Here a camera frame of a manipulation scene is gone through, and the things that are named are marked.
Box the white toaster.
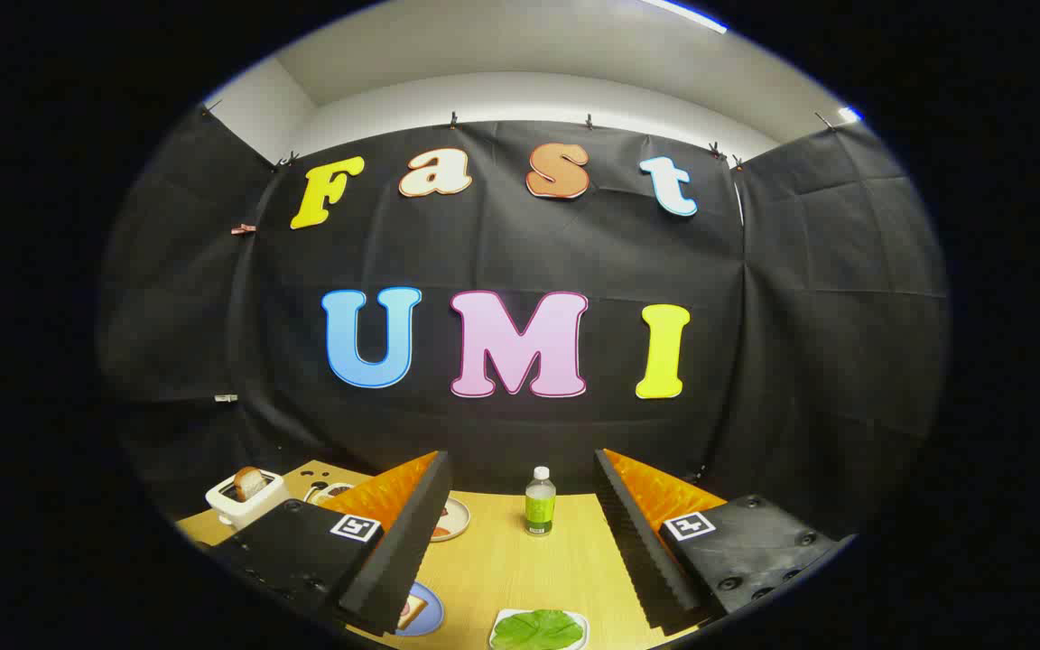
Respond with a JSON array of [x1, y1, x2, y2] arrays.
[[205, 469, 289, 530]]

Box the black backdrop cloth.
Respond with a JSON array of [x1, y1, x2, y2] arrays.
[[96, 101, 950, 543]]

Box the row of black clips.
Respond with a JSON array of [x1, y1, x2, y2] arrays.
[[202, 97, 839, 172]]

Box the green drink bottle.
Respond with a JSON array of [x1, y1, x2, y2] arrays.
[[525, 466, 557, 536]]

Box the green lettuce leaf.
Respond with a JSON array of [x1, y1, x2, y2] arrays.
[[491, 610, 586, 650]]

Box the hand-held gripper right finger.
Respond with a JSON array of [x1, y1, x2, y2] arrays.
[[593, 448, 855, 634]]

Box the blue plate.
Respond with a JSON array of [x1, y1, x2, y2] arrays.
[[394, 580, 445, 637]]

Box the white square plate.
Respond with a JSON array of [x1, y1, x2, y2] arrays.
[[487, 608, 590, 650]]

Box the round white plate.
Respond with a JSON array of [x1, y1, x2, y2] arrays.
[[430, 497, 471, 543]]

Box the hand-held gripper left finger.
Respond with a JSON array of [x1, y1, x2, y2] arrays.
[[210, 450, 454, 637]]

